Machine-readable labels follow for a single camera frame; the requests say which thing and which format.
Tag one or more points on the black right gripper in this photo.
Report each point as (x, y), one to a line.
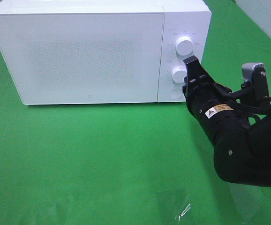
(197, 80)

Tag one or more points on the round white door button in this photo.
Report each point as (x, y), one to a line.
(176, 93)

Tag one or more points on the white microwave door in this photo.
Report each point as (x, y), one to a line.
(83, 58)

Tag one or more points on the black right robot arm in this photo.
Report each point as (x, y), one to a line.
(238, 124)

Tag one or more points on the lower white dial knob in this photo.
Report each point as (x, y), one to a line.
(178, 74)

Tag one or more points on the white dial knob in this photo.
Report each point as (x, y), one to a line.
(184, 45)
(178, 74)

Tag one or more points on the upper white dial knob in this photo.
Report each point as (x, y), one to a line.
(184, 45)

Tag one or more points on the white microwave oven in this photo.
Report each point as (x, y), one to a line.
(181, 18)

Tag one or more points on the green table cover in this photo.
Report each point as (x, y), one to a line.
(102, 164)

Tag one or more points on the clear tape patch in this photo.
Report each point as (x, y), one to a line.
(174, 207)

